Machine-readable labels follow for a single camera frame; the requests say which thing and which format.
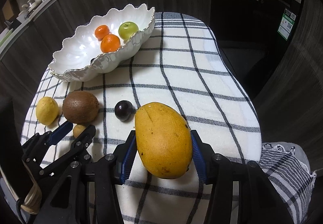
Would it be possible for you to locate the tan longan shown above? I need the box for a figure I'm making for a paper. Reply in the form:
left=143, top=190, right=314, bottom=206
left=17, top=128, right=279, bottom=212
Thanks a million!
left=73, top=124, right=86, bottom=138

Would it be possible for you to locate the yellow lemon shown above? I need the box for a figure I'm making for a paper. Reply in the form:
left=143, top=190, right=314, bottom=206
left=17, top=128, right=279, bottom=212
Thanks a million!
left=36, top=96, right=59, bottom=125

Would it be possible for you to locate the brown kiwi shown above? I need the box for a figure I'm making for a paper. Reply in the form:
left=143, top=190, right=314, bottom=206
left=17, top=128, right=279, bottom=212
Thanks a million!
left=62, top=91, right=100, bottom=124

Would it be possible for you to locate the yellow mango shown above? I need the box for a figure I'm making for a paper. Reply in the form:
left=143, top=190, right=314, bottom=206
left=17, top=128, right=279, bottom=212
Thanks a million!
left=134, top=102, right=193, bottom=179

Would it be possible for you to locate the orange mandarin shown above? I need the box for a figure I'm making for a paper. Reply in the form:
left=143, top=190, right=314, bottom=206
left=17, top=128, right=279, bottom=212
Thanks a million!
left=94, top=25, right=110, bottom=41
left=100, top=33, right=121, bottom=53

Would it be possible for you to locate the green apple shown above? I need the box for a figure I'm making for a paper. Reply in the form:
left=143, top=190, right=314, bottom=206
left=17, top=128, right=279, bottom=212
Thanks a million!
left=118, top=21, right=139, bottom=41

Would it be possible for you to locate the white scalloped ceramic bowl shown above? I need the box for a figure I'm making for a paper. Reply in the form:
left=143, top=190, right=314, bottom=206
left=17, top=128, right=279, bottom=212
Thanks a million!
left=48, top=4, right=155, bottom=82

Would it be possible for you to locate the checked white tablecloth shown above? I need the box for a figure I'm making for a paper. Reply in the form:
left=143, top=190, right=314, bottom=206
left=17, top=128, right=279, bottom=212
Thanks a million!
left=21, top=13, right=316, bottom=223

